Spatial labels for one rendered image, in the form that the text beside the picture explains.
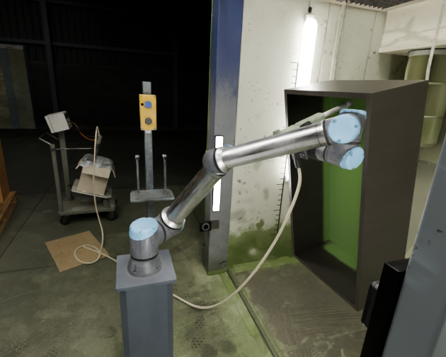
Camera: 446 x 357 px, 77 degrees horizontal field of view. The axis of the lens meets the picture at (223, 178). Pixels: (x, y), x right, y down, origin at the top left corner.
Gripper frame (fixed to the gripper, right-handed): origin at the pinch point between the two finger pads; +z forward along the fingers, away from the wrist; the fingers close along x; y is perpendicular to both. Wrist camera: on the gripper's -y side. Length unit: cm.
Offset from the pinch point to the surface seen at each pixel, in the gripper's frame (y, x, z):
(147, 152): 12, -53, 118
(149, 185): 38, -64, 117
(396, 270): -26, -53, -91
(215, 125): 7, -1, 91
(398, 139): 14.1, 37.8, -25.9
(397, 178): 34, 36, -26
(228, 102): -4, 14, 90
